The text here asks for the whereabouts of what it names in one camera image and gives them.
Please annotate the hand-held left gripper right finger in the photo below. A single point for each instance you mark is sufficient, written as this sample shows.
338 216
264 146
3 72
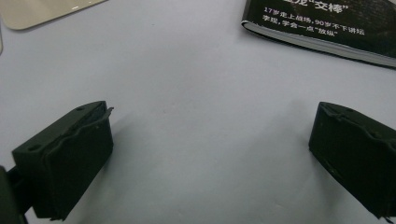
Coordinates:
358 155

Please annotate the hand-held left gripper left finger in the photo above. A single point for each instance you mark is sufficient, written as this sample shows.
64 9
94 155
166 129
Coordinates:
74 161

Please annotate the black book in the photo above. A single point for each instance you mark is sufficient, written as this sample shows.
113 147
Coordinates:
327 25

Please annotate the beige flat tray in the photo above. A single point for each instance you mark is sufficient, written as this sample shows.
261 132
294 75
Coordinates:
43 11

